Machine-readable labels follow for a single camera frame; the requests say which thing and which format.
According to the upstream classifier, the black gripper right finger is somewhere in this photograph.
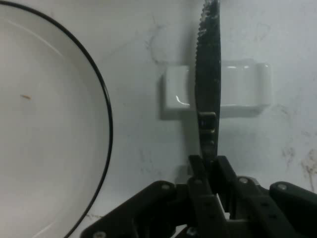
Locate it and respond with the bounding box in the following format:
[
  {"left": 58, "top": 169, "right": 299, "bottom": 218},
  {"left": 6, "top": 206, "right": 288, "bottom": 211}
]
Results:
[{"left": 210, "top": 155, "right": 317, "bottom": 238}]

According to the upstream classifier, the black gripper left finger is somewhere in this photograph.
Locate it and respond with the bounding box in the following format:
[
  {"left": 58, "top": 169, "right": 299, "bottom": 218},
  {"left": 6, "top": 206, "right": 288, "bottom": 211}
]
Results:
[{"left": 80, "top": 155, "right": 228, "bottom": 238}]

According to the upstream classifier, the silver metal table knife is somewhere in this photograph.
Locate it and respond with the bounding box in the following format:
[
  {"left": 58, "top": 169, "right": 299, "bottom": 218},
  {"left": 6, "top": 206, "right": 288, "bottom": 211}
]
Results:
[{"left": 194, "top": 0, "right": 221, "bottom": 162}]

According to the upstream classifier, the white ceramic cutlery rest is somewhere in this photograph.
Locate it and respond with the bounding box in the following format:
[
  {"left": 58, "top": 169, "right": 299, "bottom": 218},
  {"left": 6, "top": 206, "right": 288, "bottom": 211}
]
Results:
[{"left": 159, "top": 59, "right": 272, "bottom": 121}]

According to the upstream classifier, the white plate with black rim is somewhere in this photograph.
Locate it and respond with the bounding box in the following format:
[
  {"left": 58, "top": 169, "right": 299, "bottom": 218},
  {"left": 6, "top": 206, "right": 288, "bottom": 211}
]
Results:
[{"left": 0, "top": 1, "right": 114, "bottom": 238}]

